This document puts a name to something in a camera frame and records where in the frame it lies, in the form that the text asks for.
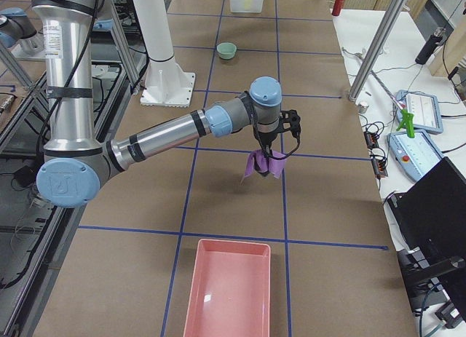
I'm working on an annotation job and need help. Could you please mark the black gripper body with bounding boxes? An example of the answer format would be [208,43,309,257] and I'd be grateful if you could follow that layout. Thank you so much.
[254,131,277,159]

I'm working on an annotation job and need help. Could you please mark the purple cloth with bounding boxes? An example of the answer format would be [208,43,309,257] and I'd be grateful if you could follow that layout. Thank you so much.
[242,150,287,181]

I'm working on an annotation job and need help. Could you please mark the mint green bowl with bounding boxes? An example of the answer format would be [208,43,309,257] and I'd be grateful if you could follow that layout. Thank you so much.
[216,42,237,60]

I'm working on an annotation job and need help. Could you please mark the translucent white plastic box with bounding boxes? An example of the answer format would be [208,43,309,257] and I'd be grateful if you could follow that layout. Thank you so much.
[229,0,264,13]

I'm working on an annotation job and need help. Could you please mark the pink plastic tray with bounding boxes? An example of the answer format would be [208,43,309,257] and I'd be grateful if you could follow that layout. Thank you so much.
[183,239,271,336]

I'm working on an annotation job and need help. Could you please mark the green plastic clamp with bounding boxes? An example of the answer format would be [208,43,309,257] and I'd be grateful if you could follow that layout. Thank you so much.
[396,109,415,138]

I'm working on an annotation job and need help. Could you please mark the lower teach pendant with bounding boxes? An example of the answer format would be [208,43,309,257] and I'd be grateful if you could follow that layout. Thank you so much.
[387,130,444,182]

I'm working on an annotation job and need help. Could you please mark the teach pendant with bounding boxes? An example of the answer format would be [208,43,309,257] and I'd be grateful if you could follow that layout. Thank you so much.
[387,130,444,182]
[395,90,443,134]

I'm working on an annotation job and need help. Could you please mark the red cylinder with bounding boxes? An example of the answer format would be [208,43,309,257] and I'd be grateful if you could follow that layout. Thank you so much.
[331,0,345,17]

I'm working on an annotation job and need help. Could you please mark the upper teach pendant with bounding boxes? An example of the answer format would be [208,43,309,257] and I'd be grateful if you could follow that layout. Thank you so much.
[395,90,443,134]

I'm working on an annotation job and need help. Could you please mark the black handheld device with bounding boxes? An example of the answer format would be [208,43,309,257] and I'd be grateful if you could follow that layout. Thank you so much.
[415,27,447,65]

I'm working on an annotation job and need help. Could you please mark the black monitor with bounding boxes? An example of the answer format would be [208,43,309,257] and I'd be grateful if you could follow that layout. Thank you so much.
[386,156,466,258]

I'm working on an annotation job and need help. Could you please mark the silver aluminium pole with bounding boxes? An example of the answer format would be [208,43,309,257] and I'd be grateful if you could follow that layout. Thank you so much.
[348,0,407,103]

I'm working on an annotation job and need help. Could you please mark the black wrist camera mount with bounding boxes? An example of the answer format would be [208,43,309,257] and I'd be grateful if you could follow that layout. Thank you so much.
[280,109,301,140]

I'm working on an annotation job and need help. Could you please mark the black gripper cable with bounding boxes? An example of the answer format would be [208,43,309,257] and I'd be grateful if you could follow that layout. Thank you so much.
[271,131,301,160]

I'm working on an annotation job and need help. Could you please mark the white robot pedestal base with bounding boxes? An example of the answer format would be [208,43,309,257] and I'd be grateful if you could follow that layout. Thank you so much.
[133,0,196,108]

